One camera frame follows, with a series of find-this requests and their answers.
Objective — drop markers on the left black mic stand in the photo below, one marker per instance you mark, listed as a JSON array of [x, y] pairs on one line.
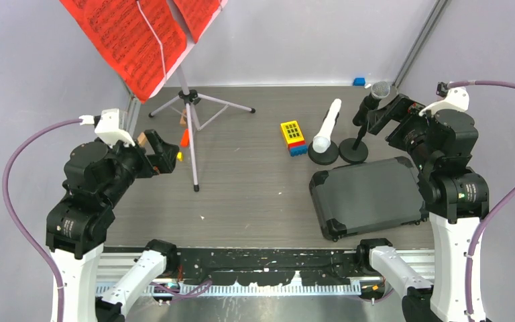
[[327, 158]]

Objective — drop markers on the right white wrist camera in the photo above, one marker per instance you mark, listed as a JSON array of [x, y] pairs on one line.
[[452, 98]]

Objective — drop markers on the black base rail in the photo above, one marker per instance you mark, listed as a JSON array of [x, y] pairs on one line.
[[254, 272]]

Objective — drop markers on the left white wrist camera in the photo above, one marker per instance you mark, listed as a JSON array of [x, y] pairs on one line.
[[109, 127]]

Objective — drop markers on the small blue block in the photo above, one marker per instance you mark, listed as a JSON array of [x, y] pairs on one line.
[[359, 82]]

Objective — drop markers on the white music stand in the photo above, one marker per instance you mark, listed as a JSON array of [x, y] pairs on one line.
[[188, 95]]

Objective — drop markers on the black silver microphone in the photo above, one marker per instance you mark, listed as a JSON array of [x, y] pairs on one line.
[[378, 91]]

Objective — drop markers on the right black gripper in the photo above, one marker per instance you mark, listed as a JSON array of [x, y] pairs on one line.
[[398, 108]]

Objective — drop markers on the black carrying case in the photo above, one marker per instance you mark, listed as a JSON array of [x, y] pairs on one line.
[[363, 198]]

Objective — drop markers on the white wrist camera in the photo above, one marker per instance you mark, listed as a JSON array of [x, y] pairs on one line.
[[452, 98], [109, 127]]

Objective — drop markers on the yellow red blue toy block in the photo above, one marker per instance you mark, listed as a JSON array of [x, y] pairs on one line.
[[293, 137]]

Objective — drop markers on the white toy microphone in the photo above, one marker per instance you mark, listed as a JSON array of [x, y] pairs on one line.
[[322, 140]]

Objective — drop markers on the right black mic stand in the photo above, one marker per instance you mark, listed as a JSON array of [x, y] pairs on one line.
[[354, 150]]

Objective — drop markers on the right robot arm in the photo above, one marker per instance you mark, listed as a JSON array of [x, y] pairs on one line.
[[439, 138]]

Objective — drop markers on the tan wooden block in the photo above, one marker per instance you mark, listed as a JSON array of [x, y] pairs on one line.
[[142, 139]]

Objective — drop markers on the tan arch block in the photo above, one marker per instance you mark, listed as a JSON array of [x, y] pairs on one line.
[[183, 119]]

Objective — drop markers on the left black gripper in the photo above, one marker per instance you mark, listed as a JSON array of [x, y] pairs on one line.
[[163, 159]]

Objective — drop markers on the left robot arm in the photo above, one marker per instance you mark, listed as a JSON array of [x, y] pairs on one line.
[[97, 177]]

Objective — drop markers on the red sheet music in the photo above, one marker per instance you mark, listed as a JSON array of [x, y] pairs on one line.
[[197, 14], [139, 40]]

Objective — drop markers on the orange wooden block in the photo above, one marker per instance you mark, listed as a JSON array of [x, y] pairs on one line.
[[185, 140]]

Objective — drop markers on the black mic stand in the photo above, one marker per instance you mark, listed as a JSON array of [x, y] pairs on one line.
[[327, 158], [354, 150]]

